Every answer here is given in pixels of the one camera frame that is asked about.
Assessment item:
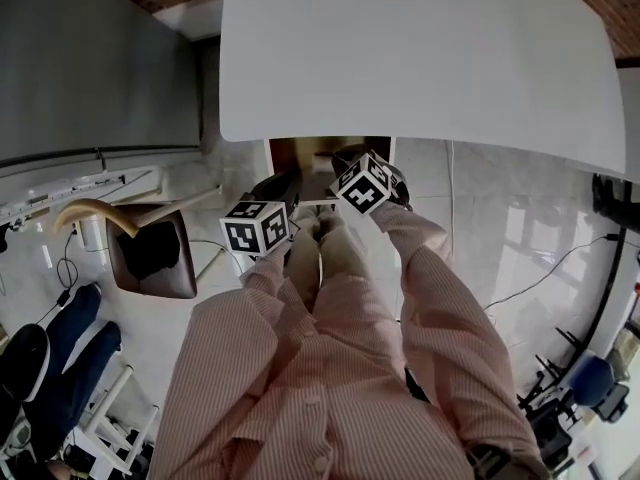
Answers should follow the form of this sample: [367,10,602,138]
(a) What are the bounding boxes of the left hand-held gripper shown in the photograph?
[219,171,303,259]

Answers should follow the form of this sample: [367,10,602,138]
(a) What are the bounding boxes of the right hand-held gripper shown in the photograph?
[328,147,414,217]

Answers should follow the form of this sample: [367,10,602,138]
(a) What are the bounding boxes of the person's left forearm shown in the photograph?
[241,240,321,329]

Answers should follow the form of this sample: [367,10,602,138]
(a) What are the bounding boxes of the person's right forearm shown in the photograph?
[370,200,516,399]

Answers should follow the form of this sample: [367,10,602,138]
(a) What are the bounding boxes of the white desk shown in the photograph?
[218,0,629,182]

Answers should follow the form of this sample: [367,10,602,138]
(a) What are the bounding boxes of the person's beige trouser legs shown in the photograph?
[285,202,374,314]

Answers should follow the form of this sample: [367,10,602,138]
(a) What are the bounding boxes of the brown chair with wooden back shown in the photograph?
[52,185,224,301]

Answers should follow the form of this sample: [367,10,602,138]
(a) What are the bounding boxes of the white cylindrical bin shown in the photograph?
[78,216,110,253]

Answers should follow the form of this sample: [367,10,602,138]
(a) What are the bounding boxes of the person's striped shirt torso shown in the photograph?
[149,272,551,480]

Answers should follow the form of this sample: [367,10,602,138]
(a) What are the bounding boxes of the grey table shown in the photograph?
[0,0,204,169]

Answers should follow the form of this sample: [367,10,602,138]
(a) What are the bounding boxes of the black curved stand pole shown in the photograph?
[557,225,630,387]

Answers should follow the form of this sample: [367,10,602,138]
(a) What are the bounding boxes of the black chair base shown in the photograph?
[517,352,579,469]

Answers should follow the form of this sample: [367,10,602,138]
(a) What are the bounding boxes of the blue office chair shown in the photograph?
[569,350,631,424]

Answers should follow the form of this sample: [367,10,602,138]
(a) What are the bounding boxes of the black cable with adapter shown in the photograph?
[42,227,82,327]

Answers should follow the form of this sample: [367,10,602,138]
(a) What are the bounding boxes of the white metal frame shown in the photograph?
[0,146,162,224]

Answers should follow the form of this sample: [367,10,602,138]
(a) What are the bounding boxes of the long black cable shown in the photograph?
[483,234,621,310]

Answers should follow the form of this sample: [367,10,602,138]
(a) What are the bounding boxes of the white step stool frame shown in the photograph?
[78,365,161,480]

